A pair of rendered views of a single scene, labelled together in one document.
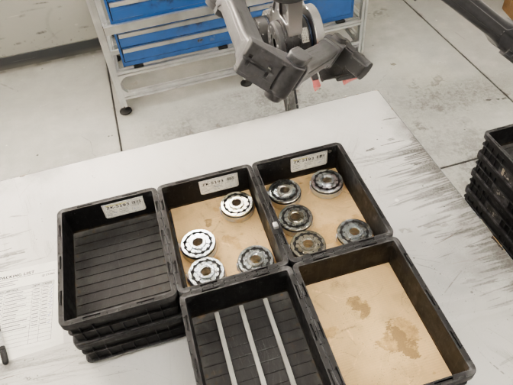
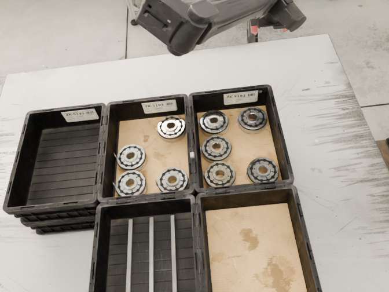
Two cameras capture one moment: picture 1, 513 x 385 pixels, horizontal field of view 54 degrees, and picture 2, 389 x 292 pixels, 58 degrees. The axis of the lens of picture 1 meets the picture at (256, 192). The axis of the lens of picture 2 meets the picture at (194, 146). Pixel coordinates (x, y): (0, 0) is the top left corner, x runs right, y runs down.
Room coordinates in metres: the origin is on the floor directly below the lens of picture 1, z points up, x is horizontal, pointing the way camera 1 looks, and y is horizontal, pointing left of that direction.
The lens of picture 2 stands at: (0.31, -0.22, 1.89)
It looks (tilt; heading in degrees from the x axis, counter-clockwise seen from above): 57 degrees down; 16
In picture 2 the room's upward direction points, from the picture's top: 10 degrees counter-clockwise
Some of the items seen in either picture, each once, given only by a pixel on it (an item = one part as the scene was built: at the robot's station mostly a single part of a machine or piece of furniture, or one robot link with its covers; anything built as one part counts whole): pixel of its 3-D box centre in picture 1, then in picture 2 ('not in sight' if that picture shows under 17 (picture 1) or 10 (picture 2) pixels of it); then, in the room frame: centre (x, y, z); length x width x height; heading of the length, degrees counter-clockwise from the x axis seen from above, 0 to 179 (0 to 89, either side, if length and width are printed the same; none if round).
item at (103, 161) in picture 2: (218, 224); (147, 145); (0.91, 0.12, 0.92); 0.40 x 0.30 x 0.02; 12
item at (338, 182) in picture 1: (327, 181); (252, 117); (1.09, -0.23, 0.86); 0.10 x 0.10 x 0.01
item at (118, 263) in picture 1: (118, 262); (65, 161); (0.85, 0.41, 0.87); 0.40 x 0.30 x 0.11; 12
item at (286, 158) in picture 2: (317, 198); (236, 135); (0.97, -0.18, 0.92); 0.40 x 0.30 x 0.02; 12
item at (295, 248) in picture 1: (308, 244); (220, 174); (0.85, -0.13, 0.86); 0.10 x 0.10 x 0.01
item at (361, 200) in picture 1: (317, 209); (236, 143); (0.97, -0.18, 0.87); 0.40 x 0.30 x 0.11; 12
